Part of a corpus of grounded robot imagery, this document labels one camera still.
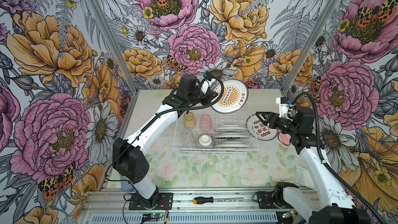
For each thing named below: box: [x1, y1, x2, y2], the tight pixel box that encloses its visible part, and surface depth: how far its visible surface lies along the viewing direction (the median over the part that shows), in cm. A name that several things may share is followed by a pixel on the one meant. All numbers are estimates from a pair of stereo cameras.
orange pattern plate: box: [210, 78, 249, 114], surface depth 81 cm
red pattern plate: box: [246, 113, 279, 142], surface depth 100 cm
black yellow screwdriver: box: [192, 196, 245, 205], surface depth 75 cm
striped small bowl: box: [199, 134, 212, 147], surface depth 89 cm
